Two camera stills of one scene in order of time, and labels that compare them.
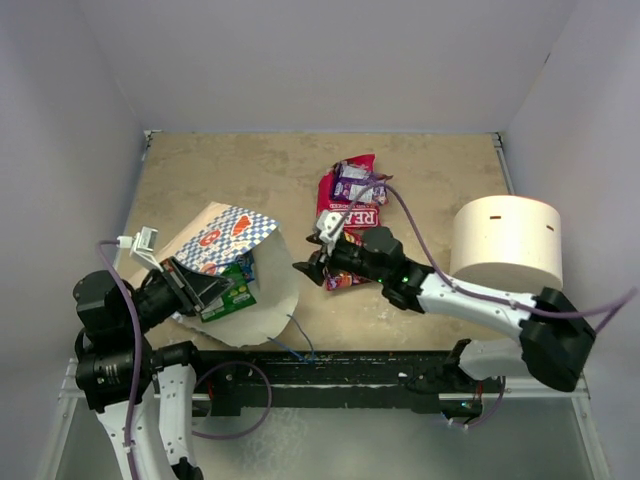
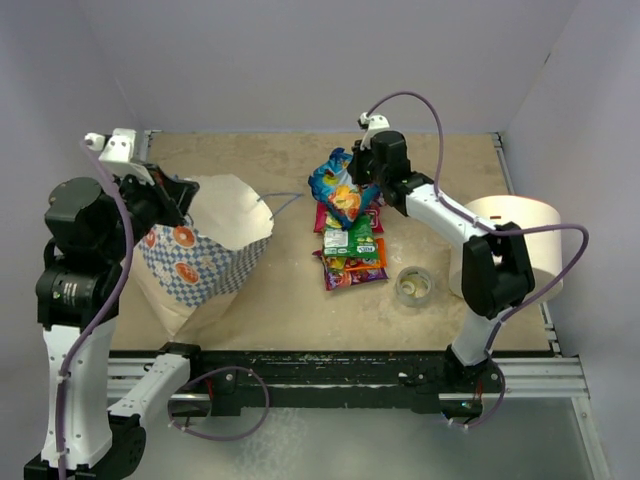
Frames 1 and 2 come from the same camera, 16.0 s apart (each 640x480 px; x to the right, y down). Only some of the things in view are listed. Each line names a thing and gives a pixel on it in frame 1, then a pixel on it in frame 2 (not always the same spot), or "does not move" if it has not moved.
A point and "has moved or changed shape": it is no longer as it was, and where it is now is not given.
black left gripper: x=192 y=290 to x=174 y=195
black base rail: x=234 y=382 does not move
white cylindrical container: x=507 y=243 does not move
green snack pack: x=239 y=296 has moved or changed shape
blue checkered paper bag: x=237 y=246 has moved or changed shape
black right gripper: x=315 y=270 to x=355 y=165
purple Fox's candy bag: x=335 y=281 does not move
